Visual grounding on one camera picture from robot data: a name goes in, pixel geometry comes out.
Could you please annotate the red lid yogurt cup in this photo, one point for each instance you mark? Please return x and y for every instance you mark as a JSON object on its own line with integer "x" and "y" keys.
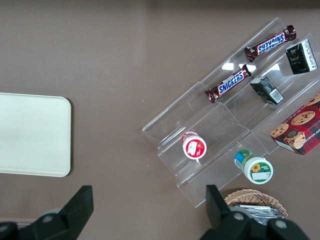
{"x": 193, "y": 147}

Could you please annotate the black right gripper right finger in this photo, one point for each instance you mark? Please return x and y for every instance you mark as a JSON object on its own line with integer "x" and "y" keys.
{"x": 218, "y": 215}

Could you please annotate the dark green drink carton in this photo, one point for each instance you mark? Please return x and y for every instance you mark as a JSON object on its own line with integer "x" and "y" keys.
{"x": 300, "y": 58}
{"x": 267, "y": 90}

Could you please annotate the clear acrylic stepped shelf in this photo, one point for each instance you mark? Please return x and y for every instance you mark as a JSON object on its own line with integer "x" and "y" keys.
{"x": 225, "y": 120}

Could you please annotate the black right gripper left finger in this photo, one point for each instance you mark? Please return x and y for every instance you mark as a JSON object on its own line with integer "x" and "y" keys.
{"x": 75, "y": 212}

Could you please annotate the silver foil packets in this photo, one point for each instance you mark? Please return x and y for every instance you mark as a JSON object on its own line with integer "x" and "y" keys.
{"x": 260, "y": 211}

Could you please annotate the Snickers chocolate bar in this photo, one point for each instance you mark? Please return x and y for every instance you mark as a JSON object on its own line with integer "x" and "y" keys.
{"x": 231, "y": 82}
{"x": 271, "y": 43}

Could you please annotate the cream rectangular plastic tray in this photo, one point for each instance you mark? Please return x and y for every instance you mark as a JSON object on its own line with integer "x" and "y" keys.
{"x": 32, "y": 135}

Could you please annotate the green sunflower label cup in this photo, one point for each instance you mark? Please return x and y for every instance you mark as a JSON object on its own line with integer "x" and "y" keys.
{"x": 257, "y": 170}

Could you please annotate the light tan wicker basket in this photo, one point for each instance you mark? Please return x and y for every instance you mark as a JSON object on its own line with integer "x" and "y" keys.
{"x": 250, "y": 196}

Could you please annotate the red plaid cookie box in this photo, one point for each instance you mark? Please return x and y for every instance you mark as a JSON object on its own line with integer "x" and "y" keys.
{"x": 300, "y": 130}

